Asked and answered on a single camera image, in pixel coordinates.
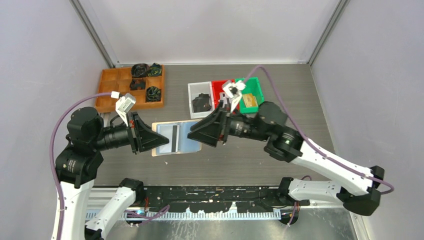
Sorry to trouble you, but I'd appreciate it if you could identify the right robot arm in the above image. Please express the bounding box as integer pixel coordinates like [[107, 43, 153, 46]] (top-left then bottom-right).
[[187, 101, 385, 216]]

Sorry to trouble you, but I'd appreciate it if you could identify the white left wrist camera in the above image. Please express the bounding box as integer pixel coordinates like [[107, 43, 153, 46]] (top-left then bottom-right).
[[110, 91, 136, 127]]

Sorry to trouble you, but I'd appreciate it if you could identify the red plastic bin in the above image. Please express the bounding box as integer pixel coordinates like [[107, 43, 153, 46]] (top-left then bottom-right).
[[211, 79, 235, 110]]

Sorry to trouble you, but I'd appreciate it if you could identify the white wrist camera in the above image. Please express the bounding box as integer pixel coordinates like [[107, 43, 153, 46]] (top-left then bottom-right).
[[222, 80, 246, 112], [110, 91, 136, 127]]

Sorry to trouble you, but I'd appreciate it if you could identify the yellow card in green bin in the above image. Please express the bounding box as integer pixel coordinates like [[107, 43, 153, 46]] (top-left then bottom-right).
[[242, 93, 258, 108]]

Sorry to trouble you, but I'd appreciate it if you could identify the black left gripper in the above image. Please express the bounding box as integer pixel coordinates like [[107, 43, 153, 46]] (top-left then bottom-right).
[[92, 110, 170, 153]]

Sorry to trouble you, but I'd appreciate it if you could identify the white plastic bin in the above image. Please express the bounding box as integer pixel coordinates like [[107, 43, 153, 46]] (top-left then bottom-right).
[[187, 81, 215, 119]]

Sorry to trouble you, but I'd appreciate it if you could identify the white magnetic stripe card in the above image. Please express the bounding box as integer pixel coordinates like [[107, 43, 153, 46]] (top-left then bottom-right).
[[157, 124, 180, 155]]

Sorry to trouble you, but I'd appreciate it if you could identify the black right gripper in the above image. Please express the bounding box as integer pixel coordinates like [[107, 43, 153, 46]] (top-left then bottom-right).
[[187, 99, 271, 147]]

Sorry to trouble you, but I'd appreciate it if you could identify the green plastic bin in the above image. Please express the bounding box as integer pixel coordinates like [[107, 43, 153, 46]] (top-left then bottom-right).
[[239, 77, 265, 114]]

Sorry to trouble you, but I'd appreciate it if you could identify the green floral rolled tie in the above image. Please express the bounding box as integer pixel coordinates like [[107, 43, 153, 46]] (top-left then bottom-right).
[[147, 63, 163, 77]]

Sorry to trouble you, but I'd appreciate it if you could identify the black leather wallet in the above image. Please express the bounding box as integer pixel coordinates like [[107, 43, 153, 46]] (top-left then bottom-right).
[[192, 93, 212, 113]]

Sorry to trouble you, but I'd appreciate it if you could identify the dark floral rolled tie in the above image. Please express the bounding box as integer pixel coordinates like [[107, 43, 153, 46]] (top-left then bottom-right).
[[145, 86, 162, 102]]

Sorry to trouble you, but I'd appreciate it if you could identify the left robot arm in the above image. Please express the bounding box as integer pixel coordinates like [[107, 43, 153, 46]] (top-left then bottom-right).
[[52, 107, 169, 240]]

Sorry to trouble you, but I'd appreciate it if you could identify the black rolled tie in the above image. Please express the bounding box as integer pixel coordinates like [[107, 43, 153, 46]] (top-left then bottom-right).
[[130, 63, 151, 79]]

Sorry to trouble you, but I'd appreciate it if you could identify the small dark rolled tie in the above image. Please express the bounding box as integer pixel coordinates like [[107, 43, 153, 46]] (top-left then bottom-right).
[[129, 78, 146, 91]]

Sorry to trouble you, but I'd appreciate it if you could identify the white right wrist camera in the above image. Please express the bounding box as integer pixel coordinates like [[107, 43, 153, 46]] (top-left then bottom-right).
[[222, 80, 246, 112]]

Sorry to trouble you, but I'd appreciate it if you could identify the orange wooden compartment tray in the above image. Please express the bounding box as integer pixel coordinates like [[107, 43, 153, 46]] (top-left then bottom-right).
[[98, 64, 166, 110]]

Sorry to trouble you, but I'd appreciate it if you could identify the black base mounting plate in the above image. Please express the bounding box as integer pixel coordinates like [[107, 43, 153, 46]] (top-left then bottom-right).
[[132, 185, 294, 214]]

